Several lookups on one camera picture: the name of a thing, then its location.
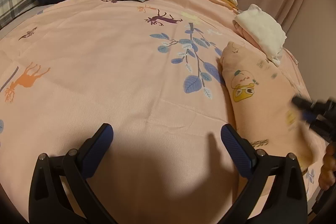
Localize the peach cartoon print garment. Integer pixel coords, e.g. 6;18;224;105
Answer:
220;42;318;170

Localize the right hand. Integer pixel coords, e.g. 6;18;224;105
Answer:
318;142;336;190

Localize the white folded garment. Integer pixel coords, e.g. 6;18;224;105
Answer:
234;4;287;67

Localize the pink animal print bedspread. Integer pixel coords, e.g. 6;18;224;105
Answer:
0;0;329;224

